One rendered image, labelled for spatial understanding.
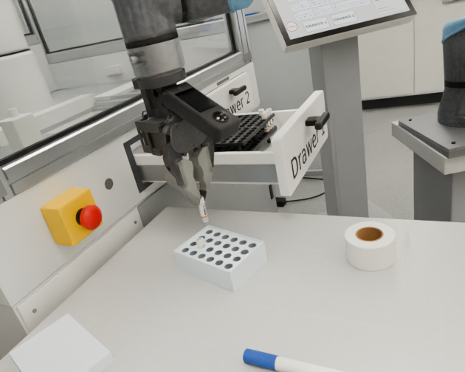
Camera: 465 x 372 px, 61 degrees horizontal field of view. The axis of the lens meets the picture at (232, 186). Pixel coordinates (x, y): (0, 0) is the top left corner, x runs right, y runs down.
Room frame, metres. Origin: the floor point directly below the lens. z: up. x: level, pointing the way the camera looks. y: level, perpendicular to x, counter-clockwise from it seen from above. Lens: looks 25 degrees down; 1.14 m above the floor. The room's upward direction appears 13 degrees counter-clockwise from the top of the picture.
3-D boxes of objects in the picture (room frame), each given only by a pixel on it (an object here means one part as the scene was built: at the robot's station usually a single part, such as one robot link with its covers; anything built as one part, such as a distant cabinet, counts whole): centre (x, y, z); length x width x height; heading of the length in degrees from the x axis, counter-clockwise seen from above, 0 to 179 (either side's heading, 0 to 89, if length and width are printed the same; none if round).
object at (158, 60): (0.60, 0.07, 1.09); 0.08 x 0.08 x 0.05
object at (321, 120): (0.72, -0.18, 0.91); 0.07 x 0.04 x 0.01; 150
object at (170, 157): (0.57, 0.07, 0.94); 0.05 x 0.02 x 0.09; 134
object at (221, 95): (1.16, -0.05, 0.87); 0.29 x 0.02 x 0.11; 150
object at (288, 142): (0.73, -0.16, 0.87); 0.29 x 0.02 x 0.11; 150
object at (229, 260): (0.53, 0.04, 0.78); 0.12 x 0.08 x 0.04; 44
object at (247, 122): (0.83, 0.01, 0.87); 0.22 x 0.18 x 0.06; 60
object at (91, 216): (0.58, 0.24, 0.88); 0.04 x 0.03 x 0.04; 150
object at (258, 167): (0.84, 0.02, 0.86); 0.40 x 0.26 x 0.06; 60
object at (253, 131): (0.78, -0.07, 0.90); 0.18 x 0.02 x 0.01; 150
